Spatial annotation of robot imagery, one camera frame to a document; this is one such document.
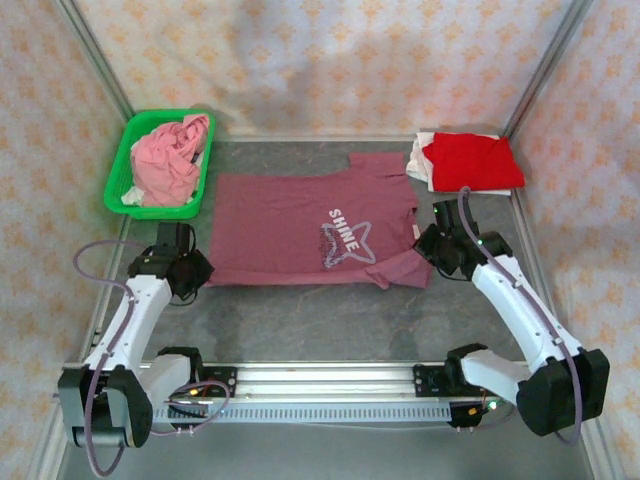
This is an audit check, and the maroon t-shirt with star print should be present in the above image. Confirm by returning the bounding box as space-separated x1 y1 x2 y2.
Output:
204 152 435 292

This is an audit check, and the green plastic basket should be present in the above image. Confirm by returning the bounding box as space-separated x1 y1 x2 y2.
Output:
103 108 217 222

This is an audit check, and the red folded t-shirt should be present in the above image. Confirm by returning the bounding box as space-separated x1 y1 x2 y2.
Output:
422 132 526 193

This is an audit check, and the white folded t-shirt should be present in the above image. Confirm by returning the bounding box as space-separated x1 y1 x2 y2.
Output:
404 130 514 197

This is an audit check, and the pink crumpled t-shirt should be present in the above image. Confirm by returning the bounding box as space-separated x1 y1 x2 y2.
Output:
129 113 211 207

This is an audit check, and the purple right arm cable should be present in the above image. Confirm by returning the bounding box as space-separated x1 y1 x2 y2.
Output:
457 185 586 446

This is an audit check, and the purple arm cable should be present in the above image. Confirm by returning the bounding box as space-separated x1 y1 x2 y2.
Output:
457 185 586 446
73 238 232 478

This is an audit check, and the aluminium frame bar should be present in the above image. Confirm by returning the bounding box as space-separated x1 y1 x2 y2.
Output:
508 193 564 321
87 218 134 354
219 133 422 144

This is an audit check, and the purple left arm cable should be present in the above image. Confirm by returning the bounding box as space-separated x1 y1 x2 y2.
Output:
73 238 232 478

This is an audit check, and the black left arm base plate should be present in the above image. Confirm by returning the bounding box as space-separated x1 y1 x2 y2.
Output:
198 366 238 399

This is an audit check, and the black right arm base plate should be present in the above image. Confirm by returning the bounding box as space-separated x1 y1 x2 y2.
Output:
413 364 454 399

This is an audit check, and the aluminium mounting rail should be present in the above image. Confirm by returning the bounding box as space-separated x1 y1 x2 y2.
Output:
59 362 534 402

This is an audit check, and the slotted grey cable duct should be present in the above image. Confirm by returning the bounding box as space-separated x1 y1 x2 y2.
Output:
149 402 454 424

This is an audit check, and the aluminium frame post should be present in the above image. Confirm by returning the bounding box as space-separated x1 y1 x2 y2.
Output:
501 0 595 137
52 0 136 119
28 414 69 480
582 429 622 480

